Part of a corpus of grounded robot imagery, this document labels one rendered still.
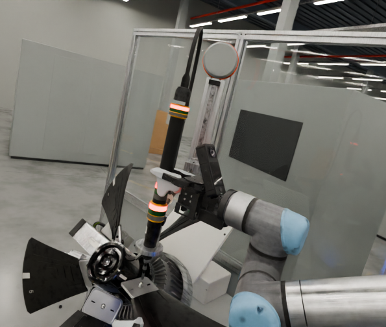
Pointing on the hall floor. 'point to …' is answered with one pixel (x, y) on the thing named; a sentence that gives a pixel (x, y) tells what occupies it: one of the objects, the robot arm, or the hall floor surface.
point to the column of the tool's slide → (209, 116)
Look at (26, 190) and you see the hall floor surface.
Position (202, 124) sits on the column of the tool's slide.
